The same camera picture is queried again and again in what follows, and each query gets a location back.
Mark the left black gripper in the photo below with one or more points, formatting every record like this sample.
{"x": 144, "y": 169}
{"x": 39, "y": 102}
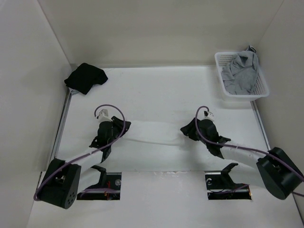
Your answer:
{"x": 119, "y": 124}

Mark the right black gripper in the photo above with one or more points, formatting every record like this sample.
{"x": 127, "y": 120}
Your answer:
{"x": 188, "y": 129}

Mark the white tank top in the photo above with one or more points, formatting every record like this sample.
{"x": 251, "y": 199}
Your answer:
{"x": 155, "y": 133}

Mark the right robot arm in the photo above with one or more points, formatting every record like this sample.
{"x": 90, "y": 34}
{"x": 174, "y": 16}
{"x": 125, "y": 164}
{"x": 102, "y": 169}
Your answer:
{"x": 272, "y": 170}

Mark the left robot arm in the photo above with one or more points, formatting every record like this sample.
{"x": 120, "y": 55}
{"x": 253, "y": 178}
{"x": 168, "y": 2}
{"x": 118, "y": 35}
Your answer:
{"x": 68, "y": 180}

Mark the folded black tank top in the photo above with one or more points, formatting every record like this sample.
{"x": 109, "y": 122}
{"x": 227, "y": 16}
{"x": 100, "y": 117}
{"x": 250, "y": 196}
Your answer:
{"x": 85, "y": 77}

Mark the grey tank top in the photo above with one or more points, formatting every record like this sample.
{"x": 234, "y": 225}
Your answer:
{"x": 240, "y": 74}

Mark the white plastic basket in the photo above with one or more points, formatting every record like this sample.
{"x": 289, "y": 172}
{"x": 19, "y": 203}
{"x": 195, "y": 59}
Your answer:
{"x": 261, "y": 88}

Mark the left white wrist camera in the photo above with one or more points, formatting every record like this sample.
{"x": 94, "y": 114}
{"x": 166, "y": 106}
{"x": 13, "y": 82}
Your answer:
{"x": 103, "y": 116}

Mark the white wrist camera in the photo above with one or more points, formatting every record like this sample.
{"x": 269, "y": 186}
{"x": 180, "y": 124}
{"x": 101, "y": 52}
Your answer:
{"x": 209, "y": 115}
{"x": 103, "y": 116}

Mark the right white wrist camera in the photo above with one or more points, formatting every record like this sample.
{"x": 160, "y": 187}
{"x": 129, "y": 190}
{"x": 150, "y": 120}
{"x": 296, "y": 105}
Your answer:
{"x": 209, "y": 115}

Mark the left metal table rail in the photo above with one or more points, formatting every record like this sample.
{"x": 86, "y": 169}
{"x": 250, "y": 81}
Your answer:
{"x": 60, "y": 128}

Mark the metal table rail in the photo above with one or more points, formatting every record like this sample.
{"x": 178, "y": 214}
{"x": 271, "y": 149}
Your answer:
{"x": 60, "y": 128}
{"x": 260, "y": 124}

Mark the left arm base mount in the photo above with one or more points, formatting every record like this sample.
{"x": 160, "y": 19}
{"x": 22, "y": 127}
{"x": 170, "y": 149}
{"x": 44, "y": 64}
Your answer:
{"x": 97, "y": 184}

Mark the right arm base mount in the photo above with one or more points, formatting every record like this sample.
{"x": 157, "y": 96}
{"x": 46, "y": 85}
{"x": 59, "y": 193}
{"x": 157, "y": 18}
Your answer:
{"x": 220, "y": 186}

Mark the right metal table rail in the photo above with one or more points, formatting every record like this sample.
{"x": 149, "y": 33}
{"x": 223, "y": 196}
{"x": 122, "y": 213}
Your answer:
{"x": 260, "y": 124}

